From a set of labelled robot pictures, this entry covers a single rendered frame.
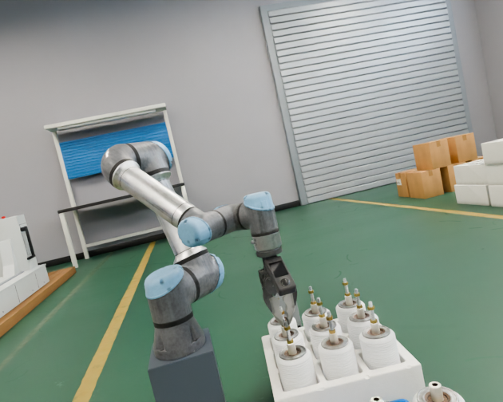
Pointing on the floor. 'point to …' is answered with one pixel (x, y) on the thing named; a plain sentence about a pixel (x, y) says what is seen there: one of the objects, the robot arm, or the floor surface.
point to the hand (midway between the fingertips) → (286, 321)
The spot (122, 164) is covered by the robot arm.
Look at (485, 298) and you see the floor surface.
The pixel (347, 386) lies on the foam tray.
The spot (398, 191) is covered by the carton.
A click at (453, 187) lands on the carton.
